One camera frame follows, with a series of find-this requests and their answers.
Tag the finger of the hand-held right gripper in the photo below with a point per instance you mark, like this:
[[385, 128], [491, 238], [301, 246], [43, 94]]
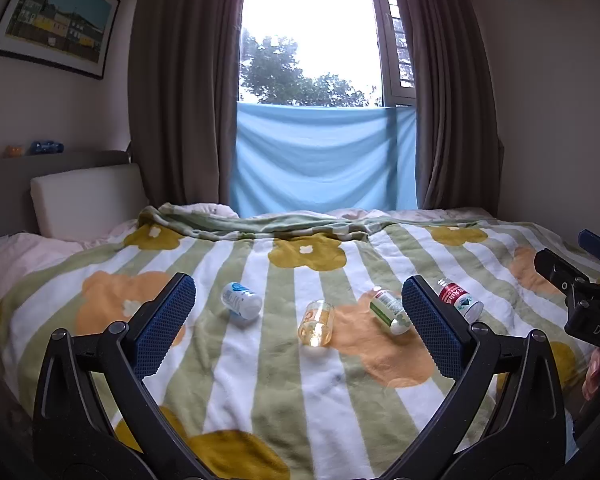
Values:
[[599, 246], [555, 266]]

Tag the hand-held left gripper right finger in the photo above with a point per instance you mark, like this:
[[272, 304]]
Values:
[[432, 332]]

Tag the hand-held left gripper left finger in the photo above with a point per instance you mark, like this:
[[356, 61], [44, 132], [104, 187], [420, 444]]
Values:
[[164, 332]]

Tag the clear glass cup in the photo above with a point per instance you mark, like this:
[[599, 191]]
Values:
[[316, 325]]

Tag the person's right hand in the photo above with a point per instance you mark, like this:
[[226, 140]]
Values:
[[592, 375]]

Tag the red label bottle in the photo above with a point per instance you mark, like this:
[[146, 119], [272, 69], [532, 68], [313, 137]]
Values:
[[457, 297]]

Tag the green label bottle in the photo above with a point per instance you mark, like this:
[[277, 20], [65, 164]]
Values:
[[389, 308]]

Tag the white bottle with blue label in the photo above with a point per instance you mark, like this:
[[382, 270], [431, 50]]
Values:
[[241, 301]]

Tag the striped floral blanket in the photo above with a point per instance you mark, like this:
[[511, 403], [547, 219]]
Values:
[[275, 375]]

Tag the white headboard cushion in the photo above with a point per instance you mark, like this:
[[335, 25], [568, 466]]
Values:
[[85, 200]]

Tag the brown curtain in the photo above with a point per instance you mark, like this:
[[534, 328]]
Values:
[[180, 85], [450, 110]]

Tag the light blue cloth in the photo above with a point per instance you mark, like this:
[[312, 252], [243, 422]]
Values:
[[320, 160]]

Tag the grey headboard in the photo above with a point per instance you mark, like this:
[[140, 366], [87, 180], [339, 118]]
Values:
[[7, 180]]

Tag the blue toy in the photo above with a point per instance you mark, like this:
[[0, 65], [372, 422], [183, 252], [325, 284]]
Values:
[[47, 147]]

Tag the window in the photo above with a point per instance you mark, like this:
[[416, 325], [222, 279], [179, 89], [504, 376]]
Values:
[[400, 91]]

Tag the orange toy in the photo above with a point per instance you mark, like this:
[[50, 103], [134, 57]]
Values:
[[14, 151]]

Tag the framed picture of houses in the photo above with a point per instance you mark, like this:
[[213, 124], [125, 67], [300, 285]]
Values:
[[55, 15]]

